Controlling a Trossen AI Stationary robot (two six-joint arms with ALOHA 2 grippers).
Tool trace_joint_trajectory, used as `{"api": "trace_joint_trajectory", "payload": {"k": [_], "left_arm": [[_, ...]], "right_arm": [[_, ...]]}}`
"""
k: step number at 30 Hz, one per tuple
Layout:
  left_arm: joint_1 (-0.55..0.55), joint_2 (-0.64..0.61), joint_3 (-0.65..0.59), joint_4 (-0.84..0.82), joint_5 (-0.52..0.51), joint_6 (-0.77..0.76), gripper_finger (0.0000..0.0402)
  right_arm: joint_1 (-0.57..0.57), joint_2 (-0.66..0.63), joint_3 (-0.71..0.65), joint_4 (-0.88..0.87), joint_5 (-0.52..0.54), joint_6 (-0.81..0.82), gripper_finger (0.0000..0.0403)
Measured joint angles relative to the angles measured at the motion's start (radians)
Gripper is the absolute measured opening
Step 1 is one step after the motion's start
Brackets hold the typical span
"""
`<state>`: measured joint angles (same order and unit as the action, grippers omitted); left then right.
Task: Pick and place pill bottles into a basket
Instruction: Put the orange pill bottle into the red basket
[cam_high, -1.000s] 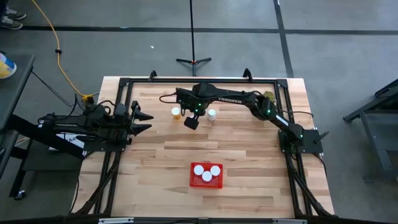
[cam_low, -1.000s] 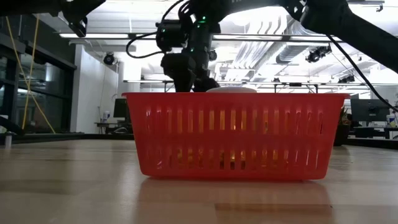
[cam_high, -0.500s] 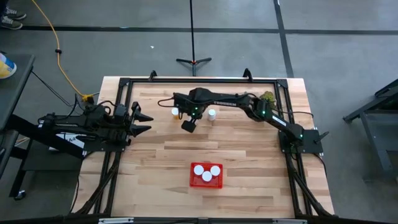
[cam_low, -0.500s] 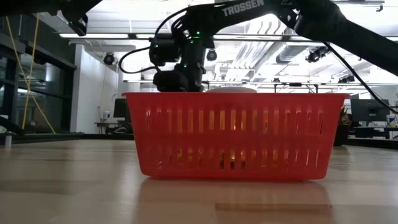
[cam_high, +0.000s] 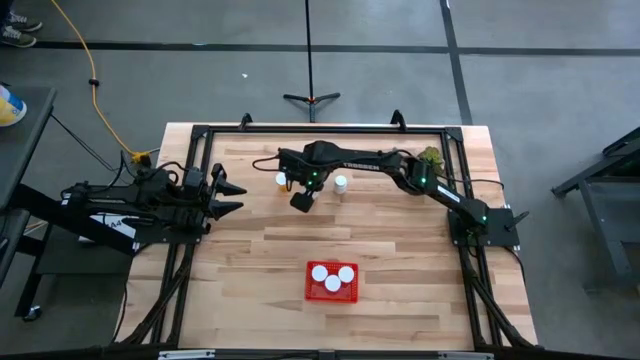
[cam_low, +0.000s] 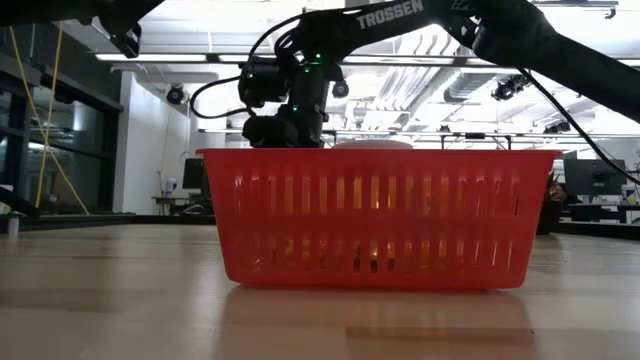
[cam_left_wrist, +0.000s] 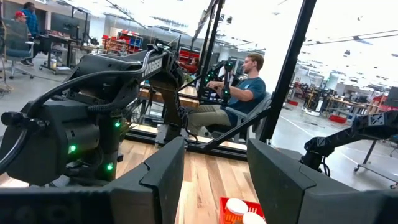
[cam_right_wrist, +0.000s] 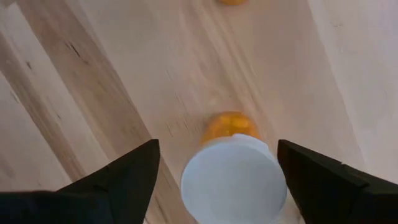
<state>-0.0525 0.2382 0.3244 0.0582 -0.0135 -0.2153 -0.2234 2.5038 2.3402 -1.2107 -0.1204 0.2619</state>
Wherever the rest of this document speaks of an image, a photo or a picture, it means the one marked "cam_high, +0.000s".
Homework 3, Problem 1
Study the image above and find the silver metal bracket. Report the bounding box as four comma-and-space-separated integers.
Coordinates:
438, 351, 494, 360
158, 349, 217, 360

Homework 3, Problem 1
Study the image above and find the yellow extension cable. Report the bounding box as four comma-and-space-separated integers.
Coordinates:
49, 0, 151, 164

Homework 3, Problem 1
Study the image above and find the black aluminium table frame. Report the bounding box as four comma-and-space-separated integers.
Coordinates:
113, 122, 539, 351

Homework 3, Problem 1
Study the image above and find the black metal stand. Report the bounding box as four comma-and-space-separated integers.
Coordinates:
0, 182, 142, 321

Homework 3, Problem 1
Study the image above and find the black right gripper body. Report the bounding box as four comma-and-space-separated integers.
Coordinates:
286, 168, 322, 198

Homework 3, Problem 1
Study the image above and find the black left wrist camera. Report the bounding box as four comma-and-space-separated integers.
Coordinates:
185, 166, 206, 193

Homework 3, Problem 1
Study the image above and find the person's shoe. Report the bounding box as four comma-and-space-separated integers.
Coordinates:
8, 12, 44, 33
0, 25, 38, 49

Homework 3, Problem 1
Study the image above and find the black metal cart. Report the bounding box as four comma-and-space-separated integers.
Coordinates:
550, 126, 640, 294

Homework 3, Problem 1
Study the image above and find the yellow blue white package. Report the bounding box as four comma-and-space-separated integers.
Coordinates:
0, 84, 28, 128

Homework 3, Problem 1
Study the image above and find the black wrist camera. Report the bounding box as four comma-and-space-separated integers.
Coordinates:
277, 147, 303, 175
185, 166, 206, 193

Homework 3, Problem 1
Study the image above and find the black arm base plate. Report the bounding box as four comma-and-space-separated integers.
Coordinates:
447, 206, 531, 248
131, 219, 212, 247

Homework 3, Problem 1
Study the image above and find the thin black floor cable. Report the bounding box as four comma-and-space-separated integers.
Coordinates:
49, 113, 129, 174

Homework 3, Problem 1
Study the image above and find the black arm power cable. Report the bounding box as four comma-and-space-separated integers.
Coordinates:
438, 174, 507, 192

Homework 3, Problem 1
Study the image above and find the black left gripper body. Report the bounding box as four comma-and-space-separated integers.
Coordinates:
173, 184, 218, 234

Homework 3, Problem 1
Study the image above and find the white paper label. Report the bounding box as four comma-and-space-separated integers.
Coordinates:
78, 212, 138, 244

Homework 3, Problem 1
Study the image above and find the black side table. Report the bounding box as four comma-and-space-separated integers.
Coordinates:
0, 85, 58, 214

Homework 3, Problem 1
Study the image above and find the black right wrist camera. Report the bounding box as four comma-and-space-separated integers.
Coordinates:
277, 147, 303, 175

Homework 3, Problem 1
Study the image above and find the black tripod stand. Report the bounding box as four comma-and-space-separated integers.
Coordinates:
282, 0, 342, 124

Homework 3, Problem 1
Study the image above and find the red plastic slotted basket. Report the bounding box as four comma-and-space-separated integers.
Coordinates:
304, 260, 360, 305

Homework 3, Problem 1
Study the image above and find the black camera cable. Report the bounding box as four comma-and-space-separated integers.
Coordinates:
251, 154, 281, 174

